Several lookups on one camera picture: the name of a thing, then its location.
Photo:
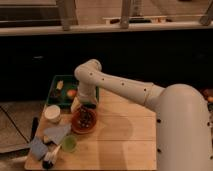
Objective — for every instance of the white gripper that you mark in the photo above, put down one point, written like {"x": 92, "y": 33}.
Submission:
{"x": 87, "y": 95}

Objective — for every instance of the dark grapes bunch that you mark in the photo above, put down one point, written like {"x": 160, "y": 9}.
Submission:
{"x": 85, "y": 119}

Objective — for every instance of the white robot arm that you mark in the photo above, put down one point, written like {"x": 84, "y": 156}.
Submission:
{"x": 183, "y": 126}

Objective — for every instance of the red bowl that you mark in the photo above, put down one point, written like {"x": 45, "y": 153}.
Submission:
{"x": 74, "y": 121}

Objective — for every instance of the orange peach fruit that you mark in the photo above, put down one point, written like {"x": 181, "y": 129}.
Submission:
{"x": 71, "y": 93}

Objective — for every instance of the green tray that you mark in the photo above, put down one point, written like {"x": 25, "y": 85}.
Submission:
{"x": 69, "y": 82}

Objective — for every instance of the yellow banana piece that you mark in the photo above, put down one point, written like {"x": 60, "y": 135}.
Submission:
{"x": 59, "y": 85}

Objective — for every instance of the dark fruit in tray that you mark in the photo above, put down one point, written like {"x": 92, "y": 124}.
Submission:
{"x": 55, "y": 94}

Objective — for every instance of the white cup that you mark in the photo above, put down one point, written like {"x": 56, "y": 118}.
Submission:
{"x": 53, "y": 113}

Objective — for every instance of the grey cloth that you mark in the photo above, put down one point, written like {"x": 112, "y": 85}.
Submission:
{"x": 57, "y": 133}

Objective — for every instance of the green cup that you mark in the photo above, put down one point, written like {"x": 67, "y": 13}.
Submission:
{"x": 69, "y": 143}

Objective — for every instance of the blue sponge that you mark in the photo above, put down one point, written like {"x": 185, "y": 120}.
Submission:
{"x": 38, "y": 148}

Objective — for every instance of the white brush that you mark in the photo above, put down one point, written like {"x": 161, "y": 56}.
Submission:
{"x": 50, "y": 158}

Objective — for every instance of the wooden railing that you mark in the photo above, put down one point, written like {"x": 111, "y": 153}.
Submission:
{"x": 39, "y": 17}

